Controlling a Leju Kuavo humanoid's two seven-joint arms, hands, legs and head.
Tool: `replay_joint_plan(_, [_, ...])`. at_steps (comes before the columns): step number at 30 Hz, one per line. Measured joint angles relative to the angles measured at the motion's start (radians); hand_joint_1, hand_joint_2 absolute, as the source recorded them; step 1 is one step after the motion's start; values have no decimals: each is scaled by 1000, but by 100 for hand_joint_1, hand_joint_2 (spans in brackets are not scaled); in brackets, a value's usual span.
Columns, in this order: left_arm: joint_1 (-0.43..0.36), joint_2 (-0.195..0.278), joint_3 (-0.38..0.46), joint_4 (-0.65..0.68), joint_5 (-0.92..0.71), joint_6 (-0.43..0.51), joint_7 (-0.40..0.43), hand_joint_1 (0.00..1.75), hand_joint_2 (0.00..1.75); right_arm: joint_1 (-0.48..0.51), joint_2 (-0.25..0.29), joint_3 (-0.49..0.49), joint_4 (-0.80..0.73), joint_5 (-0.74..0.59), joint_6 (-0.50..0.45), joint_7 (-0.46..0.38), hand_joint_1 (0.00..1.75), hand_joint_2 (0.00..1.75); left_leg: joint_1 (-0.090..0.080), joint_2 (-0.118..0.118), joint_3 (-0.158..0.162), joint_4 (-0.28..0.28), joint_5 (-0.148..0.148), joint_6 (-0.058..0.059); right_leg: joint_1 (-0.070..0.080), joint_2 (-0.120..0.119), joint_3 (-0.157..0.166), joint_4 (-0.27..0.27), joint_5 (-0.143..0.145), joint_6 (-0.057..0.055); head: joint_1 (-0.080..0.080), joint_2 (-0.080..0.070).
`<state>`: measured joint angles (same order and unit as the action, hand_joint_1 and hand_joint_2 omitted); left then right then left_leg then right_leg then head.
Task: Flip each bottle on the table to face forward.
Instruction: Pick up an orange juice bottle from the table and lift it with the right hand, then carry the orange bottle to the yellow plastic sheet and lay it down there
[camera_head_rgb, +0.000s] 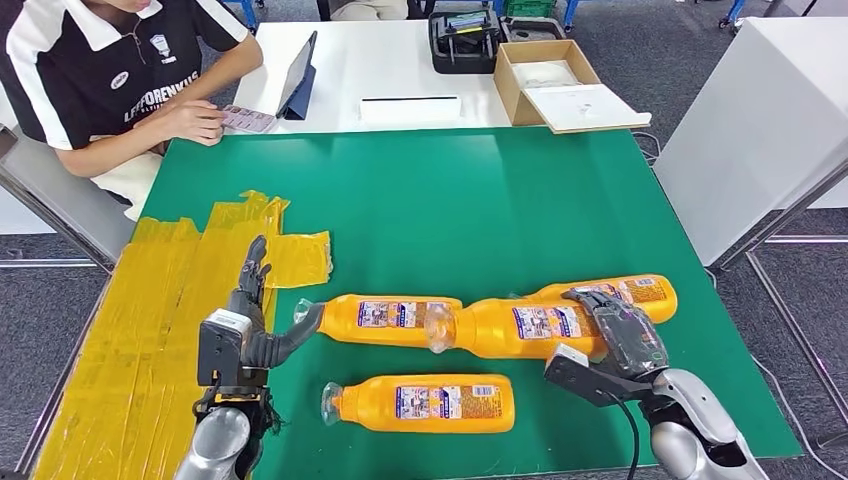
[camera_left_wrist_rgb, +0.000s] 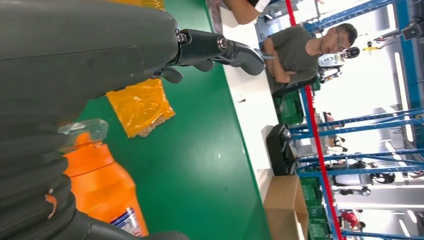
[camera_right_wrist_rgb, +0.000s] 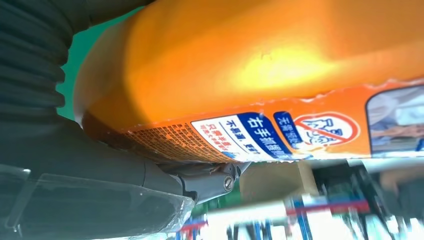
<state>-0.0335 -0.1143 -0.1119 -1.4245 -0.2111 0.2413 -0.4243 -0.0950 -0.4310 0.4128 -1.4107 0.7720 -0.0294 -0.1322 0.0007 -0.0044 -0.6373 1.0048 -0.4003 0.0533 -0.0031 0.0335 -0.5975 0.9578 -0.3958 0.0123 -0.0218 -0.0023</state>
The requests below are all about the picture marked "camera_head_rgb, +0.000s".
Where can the person's right hand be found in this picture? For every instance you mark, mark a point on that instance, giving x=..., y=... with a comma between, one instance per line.
x=192, y=122

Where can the person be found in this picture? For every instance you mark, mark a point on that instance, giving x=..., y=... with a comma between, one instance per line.
x=371, y=9
x=79, y=73

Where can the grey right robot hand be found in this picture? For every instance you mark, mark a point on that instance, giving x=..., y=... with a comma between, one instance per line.
x=632, y=338

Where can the open cardboard box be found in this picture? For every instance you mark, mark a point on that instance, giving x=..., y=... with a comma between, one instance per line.
x=507, y=93

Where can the person's left forearm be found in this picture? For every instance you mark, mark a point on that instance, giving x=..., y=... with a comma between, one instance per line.
x=232, y=73

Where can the blue metal frame leg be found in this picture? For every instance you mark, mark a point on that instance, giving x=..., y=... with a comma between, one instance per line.
x=570, y=10
x=250, y=13
x=732, y=12

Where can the orange detergent bottle clear cap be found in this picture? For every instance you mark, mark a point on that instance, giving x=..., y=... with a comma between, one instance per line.
x=371, y=404
x=652, y=298
x=344, y=321
x=497, y=328

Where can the white bag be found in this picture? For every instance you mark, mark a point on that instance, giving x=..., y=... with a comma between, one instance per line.
x=546, y=74

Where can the clear plastic wrap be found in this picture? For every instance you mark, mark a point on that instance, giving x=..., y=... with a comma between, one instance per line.
x=632, y=344

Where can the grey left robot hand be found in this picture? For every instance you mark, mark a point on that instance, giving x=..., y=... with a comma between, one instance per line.
x=255, y=311

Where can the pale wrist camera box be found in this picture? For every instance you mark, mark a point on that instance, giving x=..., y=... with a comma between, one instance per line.
x=218, y=351
x=576, y=378

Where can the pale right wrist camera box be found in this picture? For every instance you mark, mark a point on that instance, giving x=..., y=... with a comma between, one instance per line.
x=576, y=378

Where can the tablet in dark case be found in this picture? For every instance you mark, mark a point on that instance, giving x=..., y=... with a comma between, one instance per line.
x=295, y=76

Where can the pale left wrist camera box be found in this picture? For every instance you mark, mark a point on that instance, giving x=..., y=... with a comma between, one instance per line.
x=218, y=351

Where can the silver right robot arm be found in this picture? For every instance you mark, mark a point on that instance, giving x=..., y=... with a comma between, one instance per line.
x=689, y=437

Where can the person's right forearm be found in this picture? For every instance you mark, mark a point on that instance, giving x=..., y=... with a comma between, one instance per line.
x=106, y=156

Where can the smartphone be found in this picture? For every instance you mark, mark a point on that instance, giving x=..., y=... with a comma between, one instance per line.
x=248, y=119

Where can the grey side table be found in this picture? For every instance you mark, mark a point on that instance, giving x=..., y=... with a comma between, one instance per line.
x=66, y=205

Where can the white flat box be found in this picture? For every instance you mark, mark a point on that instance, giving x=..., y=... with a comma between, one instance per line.
x=411, y=111

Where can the green table mat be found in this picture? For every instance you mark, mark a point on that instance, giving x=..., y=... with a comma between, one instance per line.
x=464, y=218

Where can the yellow taped plastic sheet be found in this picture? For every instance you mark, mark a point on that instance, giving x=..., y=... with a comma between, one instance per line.
x=132, y=344

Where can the green plastic crate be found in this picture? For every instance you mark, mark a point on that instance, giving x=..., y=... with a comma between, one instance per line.
x=530, y=6

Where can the white side table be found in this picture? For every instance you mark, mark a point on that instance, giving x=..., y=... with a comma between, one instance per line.
x=748, y=132

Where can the black tool case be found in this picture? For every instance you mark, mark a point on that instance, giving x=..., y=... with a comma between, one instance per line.
x=464, y=60

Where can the grey moulded tray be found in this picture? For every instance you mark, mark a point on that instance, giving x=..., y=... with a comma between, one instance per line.
x=530, y=30

